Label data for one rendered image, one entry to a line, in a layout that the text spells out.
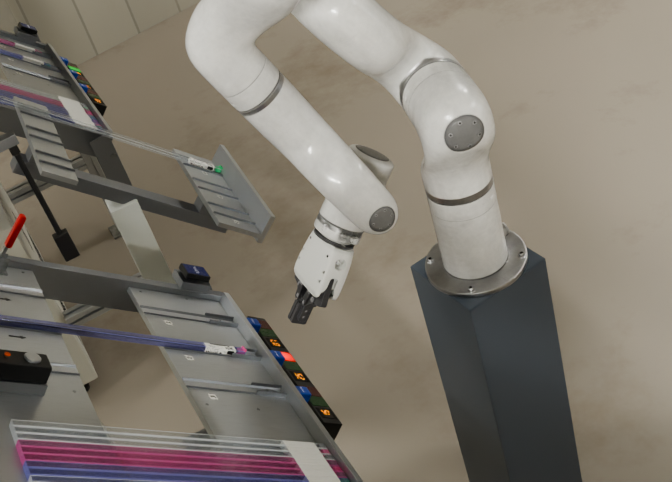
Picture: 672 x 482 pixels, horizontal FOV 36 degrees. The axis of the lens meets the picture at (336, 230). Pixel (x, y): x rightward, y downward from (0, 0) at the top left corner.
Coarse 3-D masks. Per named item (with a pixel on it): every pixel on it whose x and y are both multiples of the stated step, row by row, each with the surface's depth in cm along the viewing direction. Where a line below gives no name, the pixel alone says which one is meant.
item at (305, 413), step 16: (224, 304) 196; (240, 320) 190; (256, 336) 186; (256, 352) 184; (272, 368) 179; (288, 384) 174; (288, 400) 173; (304, 400) 171; (304, 416) 169; (320, 432) 165; (336, 448) 161; (352, 480) 156
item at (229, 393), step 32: (128, 288) 187; (160, 320) 180; (192, 320) 186; (224, 320) 191; (192, 352) 175; (192, 384) 165; (224, 384) 169; (256, 384) 173; (224, 416) 160; (256, 416) 164; (288, 416) 169
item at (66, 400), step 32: (0, 288) 166; (32, 288) 170; (64, 352) 157; (64, 384) 149; (0, 416) 136; (32, 416) 139; (64, 416) 142; (96, 416) 145; (0, 448) 130; (0, 480) 124
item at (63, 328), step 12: (0, 324) 156; (12, 324) 157; (24, 324) 158; (36, 324) 159; (48, 324) 160; (60, 324) 162; (96, 336) 165; (108, 336) 166; (120, 336) 167; (132, 336) 168; (144, 336) 170; (156, 336) 172; (180, 348) 174; (192, 348) 175; (204, 348) 176; (240, 348) 181
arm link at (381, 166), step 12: (360, 156) 170; (372, 156) 171; (384, 156) 175; (372, 168) 170; (384, 168) 171; (384, 180) 172; (324, 204) 175; (324, 216) 174; (336, 216) 173; (348, 228) 174
